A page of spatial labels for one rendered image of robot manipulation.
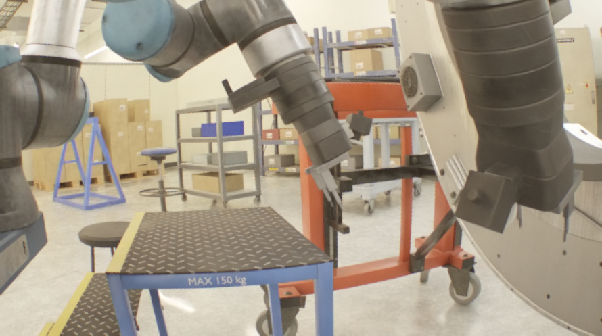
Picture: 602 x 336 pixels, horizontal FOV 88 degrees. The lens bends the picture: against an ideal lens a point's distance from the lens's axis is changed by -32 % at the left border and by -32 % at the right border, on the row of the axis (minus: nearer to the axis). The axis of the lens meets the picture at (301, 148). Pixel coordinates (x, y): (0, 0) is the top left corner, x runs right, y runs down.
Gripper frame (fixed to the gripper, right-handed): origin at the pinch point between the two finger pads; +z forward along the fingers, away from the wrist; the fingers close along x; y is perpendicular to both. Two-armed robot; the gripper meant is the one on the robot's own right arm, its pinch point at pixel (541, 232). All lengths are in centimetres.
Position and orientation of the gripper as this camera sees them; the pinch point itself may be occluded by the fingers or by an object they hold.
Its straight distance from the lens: 36.4
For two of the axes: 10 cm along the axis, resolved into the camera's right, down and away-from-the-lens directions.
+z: 3.4, 8.7, 3.4
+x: 4.9, 1.5, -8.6
